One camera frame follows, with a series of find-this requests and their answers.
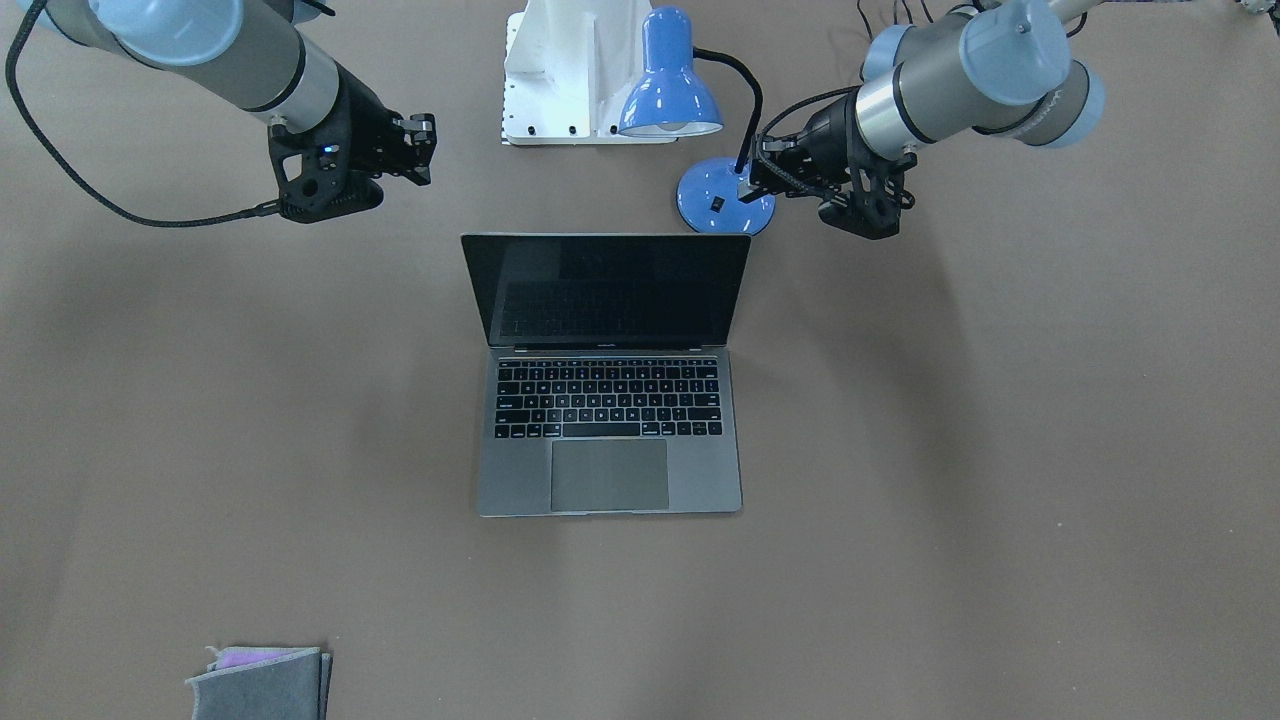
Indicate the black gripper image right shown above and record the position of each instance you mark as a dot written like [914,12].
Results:
[829,127]

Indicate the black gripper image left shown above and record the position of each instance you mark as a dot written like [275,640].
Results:
[362,118]

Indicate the grey laptop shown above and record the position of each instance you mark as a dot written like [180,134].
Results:
[608,386]

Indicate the blue desk lamp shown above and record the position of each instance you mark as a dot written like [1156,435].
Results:
[672,101]

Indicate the purple cloth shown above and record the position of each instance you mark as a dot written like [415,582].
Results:
[235,656]

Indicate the grey folded cloth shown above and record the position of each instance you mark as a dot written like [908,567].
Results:
[295,687]

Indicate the black wrist camera image right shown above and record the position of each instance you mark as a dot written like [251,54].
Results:
[875,197]

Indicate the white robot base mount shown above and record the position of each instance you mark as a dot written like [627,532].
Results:
[570,66]

